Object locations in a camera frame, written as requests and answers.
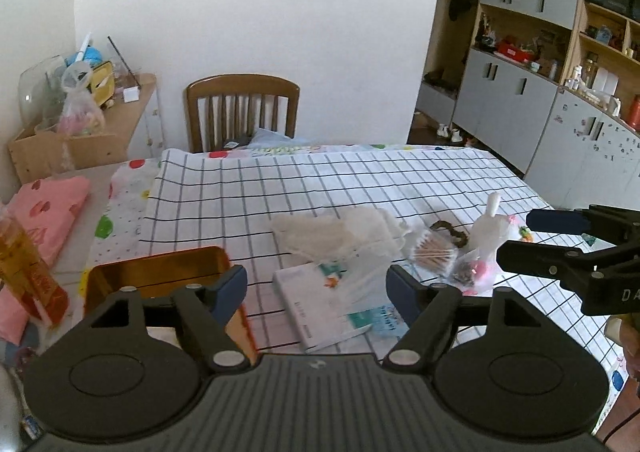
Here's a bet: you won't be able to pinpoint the light wooden side cabinet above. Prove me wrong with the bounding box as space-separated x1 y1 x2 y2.
7 73 166 184

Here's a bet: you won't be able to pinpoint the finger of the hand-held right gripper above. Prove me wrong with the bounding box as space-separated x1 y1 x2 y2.
525 204 640 245
496 239 608 283

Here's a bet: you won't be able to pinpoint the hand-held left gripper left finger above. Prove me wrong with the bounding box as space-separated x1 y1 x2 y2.
87 264 251 373

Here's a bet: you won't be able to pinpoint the bag of cotton swabs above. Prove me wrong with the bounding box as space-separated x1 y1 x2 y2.
407 227 463 278

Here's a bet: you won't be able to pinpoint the yellow box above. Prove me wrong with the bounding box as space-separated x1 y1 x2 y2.
87 61 117 109

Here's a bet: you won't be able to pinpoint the thin black stick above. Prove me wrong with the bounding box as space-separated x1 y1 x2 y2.
107 36 142 89

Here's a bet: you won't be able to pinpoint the white gauze cloth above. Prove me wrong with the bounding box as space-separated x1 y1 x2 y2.
270 207 413 265

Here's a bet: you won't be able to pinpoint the small white figurines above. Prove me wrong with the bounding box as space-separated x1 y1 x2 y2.
436 123 465 144

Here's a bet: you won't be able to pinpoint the clear glass bowl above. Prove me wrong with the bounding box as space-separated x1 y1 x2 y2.
18 56 68 128

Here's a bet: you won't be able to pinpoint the light blue cloth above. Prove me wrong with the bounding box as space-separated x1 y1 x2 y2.
247 128 297 152

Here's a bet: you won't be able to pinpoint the white rabbit plush toy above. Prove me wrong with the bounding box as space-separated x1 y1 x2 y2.
469 192 533 260

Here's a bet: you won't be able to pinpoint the brown hair tie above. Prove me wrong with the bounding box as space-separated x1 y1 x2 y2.
430 219 470 249

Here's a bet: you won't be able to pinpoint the red box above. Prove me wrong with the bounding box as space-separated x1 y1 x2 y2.
496 36 534 64

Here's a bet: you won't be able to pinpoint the brown wooden chair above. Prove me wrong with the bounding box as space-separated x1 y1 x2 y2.
185 75 302 154

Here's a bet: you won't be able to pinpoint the pink heart print cloth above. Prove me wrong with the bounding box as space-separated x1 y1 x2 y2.
0 175 92 347

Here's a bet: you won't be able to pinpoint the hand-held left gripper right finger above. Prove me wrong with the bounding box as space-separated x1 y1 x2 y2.
386 263 551 375

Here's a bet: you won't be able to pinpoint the black checked white tablecloth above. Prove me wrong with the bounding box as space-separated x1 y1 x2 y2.
142 147 640 428

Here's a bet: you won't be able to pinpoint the clear plastic bag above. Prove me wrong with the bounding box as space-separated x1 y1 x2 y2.
56 63 107 138

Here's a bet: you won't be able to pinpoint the grey wooden wall cabinet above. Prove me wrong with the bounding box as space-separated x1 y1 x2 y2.
407 0 640 213

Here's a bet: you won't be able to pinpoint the small clear bag pink items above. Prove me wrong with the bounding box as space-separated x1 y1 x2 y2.
449 247 501 297

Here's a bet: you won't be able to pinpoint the amber liquid plastic bottle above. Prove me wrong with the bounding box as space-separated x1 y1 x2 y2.
0 204 69 329

